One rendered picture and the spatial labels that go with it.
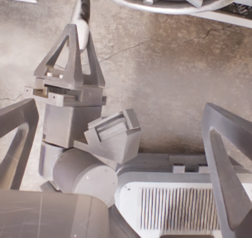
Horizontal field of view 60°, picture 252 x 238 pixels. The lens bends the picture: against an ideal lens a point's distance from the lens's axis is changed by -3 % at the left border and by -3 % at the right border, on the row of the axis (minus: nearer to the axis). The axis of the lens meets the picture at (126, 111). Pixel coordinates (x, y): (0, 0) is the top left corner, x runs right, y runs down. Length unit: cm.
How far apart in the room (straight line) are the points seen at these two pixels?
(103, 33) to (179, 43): 32
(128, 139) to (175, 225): 64
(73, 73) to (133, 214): 63
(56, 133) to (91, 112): 5
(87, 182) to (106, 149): 4
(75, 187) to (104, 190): 4
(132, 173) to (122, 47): 51
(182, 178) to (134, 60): 50
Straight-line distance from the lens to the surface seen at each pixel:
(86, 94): 29
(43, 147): 32
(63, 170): 27
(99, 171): 25
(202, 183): 81
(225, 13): 55
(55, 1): 105
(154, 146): 100
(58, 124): 28
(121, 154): 25
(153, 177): 78
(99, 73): 31
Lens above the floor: 95
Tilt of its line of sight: 82 degrees down
